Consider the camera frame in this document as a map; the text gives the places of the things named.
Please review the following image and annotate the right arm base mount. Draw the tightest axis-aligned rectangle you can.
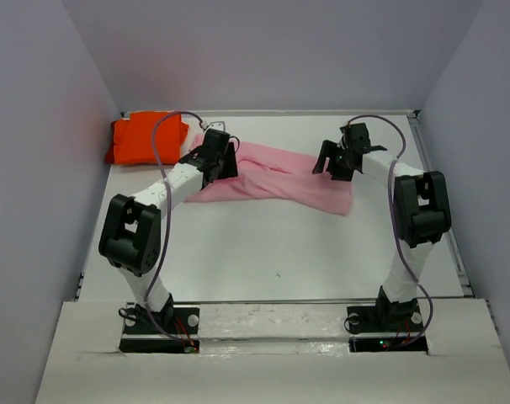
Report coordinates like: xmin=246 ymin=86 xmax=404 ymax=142
xmin=343 ymin=291 xmax=428 ymax=354

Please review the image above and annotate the folded orange t-shirt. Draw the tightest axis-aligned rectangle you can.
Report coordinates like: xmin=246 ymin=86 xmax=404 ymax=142
xmin=104 ymin=111 xmax=189 ymax=165

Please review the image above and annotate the aluminium table edge rail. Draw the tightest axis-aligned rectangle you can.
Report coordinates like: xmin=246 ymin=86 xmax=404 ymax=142
xmin=120 ymin=109 xmax=420 ymax=119

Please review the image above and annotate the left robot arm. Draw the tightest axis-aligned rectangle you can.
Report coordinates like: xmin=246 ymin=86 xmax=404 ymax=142
xmin=98 ymin=129 xmax=238 ymax=332

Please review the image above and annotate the pink t-shirt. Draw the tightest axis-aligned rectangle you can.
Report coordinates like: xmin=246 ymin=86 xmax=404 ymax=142
xmin=185 ymin=141 xmax=353 ymax=216

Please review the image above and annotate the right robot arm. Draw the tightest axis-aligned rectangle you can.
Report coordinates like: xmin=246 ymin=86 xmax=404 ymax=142
xmin=312 ymin=120 xmax=452 ymax=330

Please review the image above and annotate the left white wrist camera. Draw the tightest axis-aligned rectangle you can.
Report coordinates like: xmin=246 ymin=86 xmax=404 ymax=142
xmin=205 ymin=120 xmax=226 ymax=132

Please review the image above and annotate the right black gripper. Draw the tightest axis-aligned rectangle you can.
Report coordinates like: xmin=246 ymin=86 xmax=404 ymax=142
xmin=311 ymin=140 xmax=353 ymax=182

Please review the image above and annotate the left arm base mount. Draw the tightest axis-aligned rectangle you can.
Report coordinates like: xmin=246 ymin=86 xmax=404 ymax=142
xmin=118 ymin=299 xmax=200 ymax=354

